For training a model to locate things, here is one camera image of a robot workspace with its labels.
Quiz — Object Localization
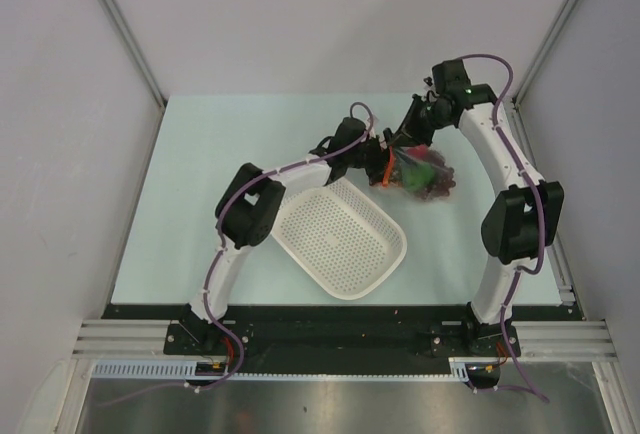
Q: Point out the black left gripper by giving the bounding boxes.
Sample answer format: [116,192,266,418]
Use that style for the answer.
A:
[346,136,417,186]

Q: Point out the clear zip top bag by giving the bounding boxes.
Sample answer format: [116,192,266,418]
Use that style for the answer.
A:
[369,144,456,202]

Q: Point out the green fake bell pepper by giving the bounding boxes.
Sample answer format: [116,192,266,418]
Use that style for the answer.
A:
[401,164,436,192]

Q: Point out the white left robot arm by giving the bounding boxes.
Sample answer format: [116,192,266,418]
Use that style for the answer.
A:
[179,113,377,354]

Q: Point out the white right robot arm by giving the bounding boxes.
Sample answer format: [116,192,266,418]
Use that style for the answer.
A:
[388,84,564,356]

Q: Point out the purple fake grape bunch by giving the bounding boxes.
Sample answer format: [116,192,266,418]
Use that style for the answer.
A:
[413,149,456,201]

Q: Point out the white perforated plastic basket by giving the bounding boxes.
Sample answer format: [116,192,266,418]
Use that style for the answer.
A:
[271,179,407,301]

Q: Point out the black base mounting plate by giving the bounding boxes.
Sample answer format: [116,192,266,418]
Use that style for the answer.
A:
[102,304,584,375]

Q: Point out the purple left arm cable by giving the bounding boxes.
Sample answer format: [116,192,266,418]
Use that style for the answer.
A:
[94,101,376,405]

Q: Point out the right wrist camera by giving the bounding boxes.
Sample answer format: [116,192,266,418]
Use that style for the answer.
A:
[425,59,471,96]

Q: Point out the white slotted cable duct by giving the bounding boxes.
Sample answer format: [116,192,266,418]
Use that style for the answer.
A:
[92,356,474,383]

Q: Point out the front aluminium rail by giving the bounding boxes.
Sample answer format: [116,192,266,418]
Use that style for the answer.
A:
[72,320,617,362]

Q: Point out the right aluminium frame post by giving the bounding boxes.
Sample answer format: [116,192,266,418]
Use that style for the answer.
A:
[511,0,581,107]

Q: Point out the aluminium frame post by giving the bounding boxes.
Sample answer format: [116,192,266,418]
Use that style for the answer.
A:
[97,0,168,112]
[511,0,581,107]

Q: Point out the left aluminium frame post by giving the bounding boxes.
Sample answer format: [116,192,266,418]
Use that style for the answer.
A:
[97,0,168,112]

